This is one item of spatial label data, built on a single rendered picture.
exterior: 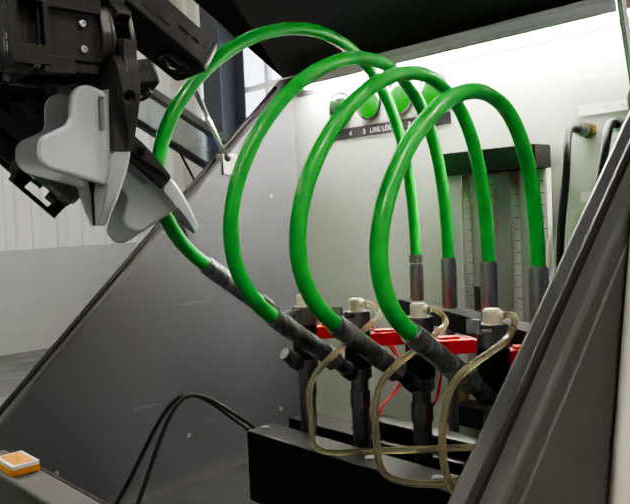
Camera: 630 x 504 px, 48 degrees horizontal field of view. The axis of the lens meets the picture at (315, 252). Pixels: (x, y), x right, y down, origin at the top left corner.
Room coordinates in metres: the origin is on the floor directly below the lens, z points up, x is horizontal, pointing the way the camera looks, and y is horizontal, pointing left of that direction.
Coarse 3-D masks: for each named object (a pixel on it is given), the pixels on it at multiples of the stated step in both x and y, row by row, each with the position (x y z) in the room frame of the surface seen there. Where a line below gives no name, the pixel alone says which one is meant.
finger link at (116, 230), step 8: (120, 192) 0.67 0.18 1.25; (120, 200) 0.67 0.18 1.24; (120, 208) 0.67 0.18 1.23; (112, 216) 0.67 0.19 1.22; (120, 216) 0.67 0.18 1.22; (112, 224) 0.66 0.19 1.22; (120, 224) 0.67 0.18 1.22; (160, 224) 0.69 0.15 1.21; (112, 232) 0.66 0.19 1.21; (120, 232) 0.67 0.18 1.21; (128, 232) 0.67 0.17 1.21; (136, 232) 0.67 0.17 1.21; (184, 232) 0.69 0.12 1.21; (120, 240) 0.66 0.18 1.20; (128, 240) 0.67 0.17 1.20
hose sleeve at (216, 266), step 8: (208, 264) 0.69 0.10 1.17; (216, 264) 0.70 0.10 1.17; (208, 272) 0.69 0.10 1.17; (216, 272) 0.69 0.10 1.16; (224, 272) 0.70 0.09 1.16; (216, 280) 0.70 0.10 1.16; (224, 280) 0.70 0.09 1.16; (232, 280) 0.71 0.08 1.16; (224, 288) 0.71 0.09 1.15; (232, 288) 0.71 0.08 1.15; (240, 296) 0.72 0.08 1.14
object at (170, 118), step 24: (288, 24) 0.77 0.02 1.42; (312, 24) 0.80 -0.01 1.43; (240, 48) 0.73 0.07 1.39; (384, 96) 0.88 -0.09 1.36; (168, 120) 0.67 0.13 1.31; (168, 144) 0.67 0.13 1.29; (408, 168) 0.91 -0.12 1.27; (408, 192) 0.91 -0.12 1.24; (168, 216) 0.66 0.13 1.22; (408, 216) 0.92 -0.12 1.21
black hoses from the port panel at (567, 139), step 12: (612, 120) 0.76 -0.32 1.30; (564, 132) 0.79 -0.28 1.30; (576, 132) 0.81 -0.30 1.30; (564, 144) 0.78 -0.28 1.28; (564, 156) 0.77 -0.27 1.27; (600, 156) 0.74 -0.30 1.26; (564, 168) 0.77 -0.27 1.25; (600, 168) 0.74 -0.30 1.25; (564, 180) 0.77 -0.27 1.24; (564, 192) 0.77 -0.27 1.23; (564, 204) 0.77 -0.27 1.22; (564, 216) 0.77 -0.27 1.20; (564, 228) 0.78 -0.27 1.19; (564, 240) 0.78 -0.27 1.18
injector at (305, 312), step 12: (300, 312) 0.77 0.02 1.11; (312, 324) 0.77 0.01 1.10; (288, 348) 0.76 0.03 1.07; (300, 348) 0.77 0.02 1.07; (288, 360) 0.76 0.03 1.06; (300, 360) 0.77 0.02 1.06; (312, 360) 0.77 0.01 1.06; (300, 372) 0.78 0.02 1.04; (312, 372) 0.78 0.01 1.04; (300, 384) 0.78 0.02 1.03; (300, 396) 0.78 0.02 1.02; (312, 396) 0.78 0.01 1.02; (300, 408) 0.78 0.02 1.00
